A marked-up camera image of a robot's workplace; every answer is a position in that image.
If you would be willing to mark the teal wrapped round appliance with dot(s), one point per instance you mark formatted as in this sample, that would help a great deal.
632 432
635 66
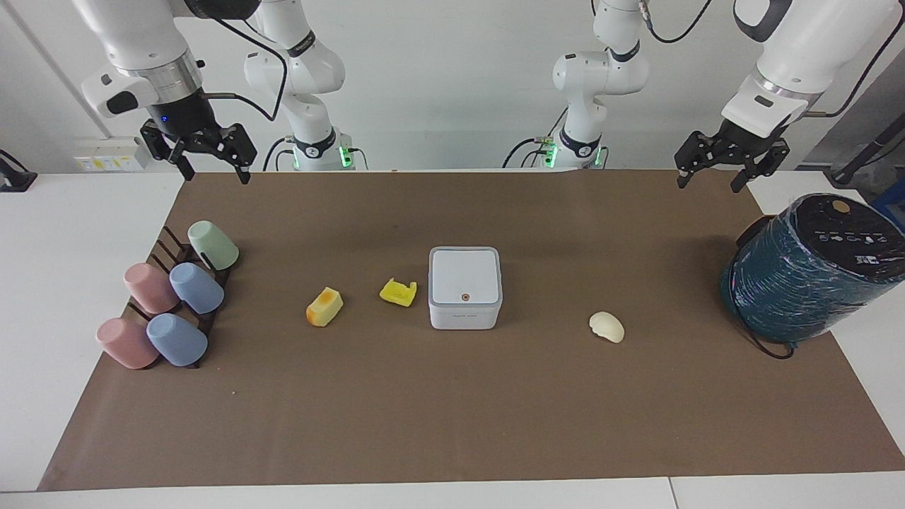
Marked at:
806 276

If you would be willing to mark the dark cup rack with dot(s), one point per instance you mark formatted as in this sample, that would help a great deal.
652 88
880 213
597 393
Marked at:
178 252

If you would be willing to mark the pink plastic cup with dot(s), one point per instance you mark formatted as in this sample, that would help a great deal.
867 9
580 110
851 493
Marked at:
150 288
127 343

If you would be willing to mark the white wall socket strip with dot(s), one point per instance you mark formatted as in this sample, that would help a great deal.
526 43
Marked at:
109 157

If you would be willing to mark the blue box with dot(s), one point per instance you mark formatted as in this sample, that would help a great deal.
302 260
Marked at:
892 205

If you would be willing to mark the yellow orange foam piece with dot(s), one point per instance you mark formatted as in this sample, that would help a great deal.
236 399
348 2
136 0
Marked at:
324 308

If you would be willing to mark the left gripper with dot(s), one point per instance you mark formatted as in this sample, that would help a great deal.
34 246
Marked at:
742 143

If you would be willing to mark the blue plastic cup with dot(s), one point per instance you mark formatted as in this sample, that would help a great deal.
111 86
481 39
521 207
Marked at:
197 288
177 340

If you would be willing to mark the cream white trash piece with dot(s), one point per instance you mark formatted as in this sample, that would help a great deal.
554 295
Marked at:
608 327

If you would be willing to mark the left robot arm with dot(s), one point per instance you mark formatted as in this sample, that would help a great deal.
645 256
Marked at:
813 42

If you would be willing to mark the black stand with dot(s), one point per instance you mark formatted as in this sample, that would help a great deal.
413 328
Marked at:
14 180
866 152

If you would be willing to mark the green plastic cup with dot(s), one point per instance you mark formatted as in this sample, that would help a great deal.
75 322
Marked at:
213 245

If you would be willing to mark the yellow crumpled trash piece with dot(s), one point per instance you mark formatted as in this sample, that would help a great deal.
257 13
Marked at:
398 293

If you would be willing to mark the white square lidded bin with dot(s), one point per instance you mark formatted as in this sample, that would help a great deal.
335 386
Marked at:
465 286

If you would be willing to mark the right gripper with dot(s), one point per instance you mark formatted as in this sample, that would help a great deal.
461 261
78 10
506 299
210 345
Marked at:
182 114

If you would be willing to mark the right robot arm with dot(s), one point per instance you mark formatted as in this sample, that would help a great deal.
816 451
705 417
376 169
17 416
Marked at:
141 35

